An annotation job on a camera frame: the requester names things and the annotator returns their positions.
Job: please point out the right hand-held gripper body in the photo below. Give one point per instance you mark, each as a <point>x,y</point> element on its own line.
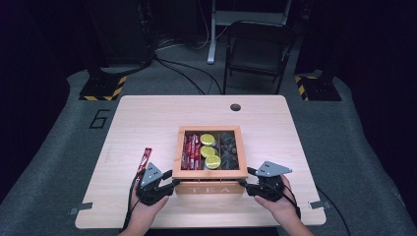
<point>270,187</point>

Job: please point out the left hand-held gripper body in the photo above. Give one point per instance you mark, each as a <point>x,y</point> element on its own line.
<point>150,183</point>

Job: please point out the single red stick sachet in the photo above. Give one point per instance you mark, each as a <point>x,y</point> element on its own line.
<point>146,157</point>

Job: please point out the wooden tea box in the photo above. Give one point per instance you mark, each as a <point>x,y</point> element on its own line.
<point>209,189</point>

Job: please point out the person's right hand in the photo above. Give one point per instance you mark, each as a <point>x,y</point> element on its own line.
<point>283,209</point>

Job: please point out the person's left hand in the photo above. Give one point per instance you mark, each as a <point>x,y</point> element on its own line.
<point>146,214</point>

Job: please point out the pile of dark tea packets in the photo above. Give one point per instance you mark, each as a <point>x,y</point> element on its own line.
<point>228,150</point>

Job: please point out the row of red stick packets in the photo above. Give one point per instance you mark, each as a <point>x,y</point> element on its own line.
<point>191,152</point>

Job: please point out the yellow-green round capsule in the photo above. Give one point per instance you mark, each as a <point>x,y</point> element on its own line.
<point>213,162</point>
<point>207,139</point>
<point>207,151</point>

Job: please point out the black stand with striped base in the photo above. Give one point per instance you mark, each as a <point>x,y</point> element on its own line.
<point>319,88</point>
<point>103,88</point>

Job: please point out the black folding chair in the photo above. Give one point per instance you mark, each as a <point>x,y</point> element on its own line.
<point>259,49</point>

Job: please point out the grey metal bracket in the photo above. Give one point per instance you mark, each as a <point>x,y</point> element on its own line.
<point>81,207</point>
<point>319,205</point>

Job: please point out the white desk frame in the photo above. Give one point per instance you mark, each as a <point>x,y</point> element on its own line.
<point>212,39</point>

